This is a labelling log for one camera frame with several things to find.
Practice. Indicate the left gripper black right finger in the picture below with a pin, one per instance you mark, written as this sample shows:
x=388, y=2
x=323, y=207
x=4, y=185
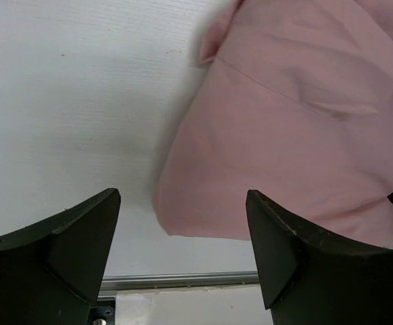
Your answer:
x=310, y=275

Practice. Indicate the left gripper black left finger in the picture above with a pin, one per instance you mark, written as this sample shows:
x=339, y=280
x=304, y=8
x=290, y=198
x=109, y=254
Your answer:
x=51, y=271

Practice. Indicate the pink trousers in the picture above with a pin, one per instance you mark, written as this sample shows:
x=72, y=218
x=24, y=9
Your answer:
x=297, y=104

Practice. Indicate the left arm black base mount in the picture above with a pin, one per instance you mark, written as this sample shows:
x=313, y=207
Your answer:
x=103, y=312

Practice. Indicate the aluminium frame rail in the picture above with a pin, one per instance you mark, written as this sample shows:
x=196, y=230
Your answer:
x=156, y=281

